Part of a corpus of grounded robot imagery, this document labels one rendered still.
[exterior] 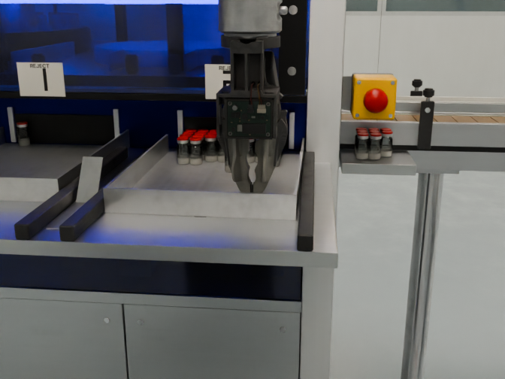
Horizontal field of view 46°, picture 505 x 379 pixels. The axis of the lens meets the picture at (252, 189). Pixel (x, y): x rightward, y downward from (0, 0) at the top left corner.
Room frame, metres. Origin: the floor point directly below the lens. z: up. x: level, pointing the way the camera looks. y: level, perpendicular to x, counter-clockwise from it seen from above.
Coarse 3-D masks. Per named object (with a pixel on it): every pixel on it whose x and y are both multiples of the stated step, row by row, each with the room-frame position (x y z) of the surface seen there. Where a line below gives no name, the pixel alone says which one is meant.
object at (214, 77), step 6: (210, 66) 1.05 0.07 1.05; (216, 66) 1.05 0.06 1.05; (222, 66) 1.05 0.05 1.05; (228, 66) 1.05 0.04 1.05; (210, 72) 1.05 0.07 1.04; (216, 72) 1.05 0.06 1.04; (222, 72) 1.05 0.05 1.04; (210, 78) 1.05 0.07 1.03; (216, 78) 1.05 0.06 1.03; (222, 78) 1.05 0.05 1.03; (228, 78) 1.05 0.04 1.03; (210, 84) 1.05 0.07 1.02; (216, 84) 1.05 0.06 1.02; (222, 84) 1.05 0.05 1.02; (228, 84) 1.05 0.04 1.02; (210, 90) 1.05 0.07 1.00; (216, 90) 1.05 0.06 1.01; (210, 96) 1.05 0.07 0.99
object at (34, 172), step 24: (0, 144) 1.16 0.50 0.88; (48, 144) 1.16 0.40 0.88; (72, 144) 1.16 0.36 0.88; (120, 144) 1.10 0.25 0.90; (0, 168) 0.99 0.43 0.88; (24, 168) 0.99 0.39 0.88; (48, 168) 0.99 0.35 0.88; (72, 168) 0.87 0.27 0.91; (0, 192) 0.82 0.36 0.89; (24, 192) 0.82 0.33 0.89; (48, 192) 0.82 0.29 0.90
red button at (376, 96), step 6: (372, 90) 1.00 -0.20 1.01; (378, 90) 1.00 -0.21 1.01; (366, 96) 1.00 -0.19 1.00; (372, 96) 0.99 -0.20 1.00; (378, 96) 0.99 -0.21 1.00; (384, 96) 0.99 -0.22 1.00; (366, 102) 1.00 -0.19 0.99; (372, 102) 0.99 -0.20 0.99; (378, 102) 0.99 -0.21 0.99; (384, 102) 0.99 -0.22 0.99; (366, 108) 1.00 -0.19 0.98; (372, 108) 0.99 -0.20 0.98; (378, 108) 0.99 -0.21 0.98; (384, 108) 0.99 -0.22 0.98
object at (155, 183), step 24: (144, 168) 0.95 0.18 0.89; (168, 168) 0.99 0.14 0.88; (192, 168) 0.99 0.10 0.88; (216, 168) 0.99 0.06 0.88; (288, 168) 0.99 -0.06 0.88; (120, 192) 0.77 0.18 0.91; (144, 192) 0.76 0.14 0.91; (168, 192) 0.76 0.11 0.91; (192, 192) 0.76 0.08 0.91; (216, 192) 0.75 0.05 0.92; (240, 192) 0.75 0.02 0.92; (264, 192) 0.86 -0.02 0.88; (288, 192) 0.86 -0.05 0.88; (216, 216) 0.75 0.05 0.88; (240, 216) 0.75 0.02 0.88; (264, 216) 0.75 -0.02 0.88; (288, 216) 0.74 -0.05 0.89
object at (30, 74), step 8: (24, 64) 1.09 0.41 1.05; (32, 64) 1.09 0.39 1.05; (40, 64) 1.08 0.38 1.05; (48, 64) 1.08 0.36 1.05; (56, 64) 1.08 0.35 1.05; (24, 72) 1.09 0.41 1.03; (32, 72) 1.09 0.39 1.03; (40, 72) 1.08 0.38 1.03; (48, 72) 1.08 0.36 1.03; (56, 72) 1.08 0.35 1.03; (24, 80) 1.09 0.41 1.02; (32, 80) 1.09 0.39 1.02; (40, 80) 1.08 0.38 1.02; (48, 80) 1.08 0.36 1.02; (56, 80) 1.08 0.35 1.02; (24, 88) 1.09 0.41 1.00; (32, 88) 1.09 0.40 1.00; (40, 88) 1.08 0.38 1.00; (48, 88) 1.08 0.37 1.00; (56, 88) 1.08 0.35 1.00; (64, 88) 1.08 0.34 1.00; (64, 96) 1.08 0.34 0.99
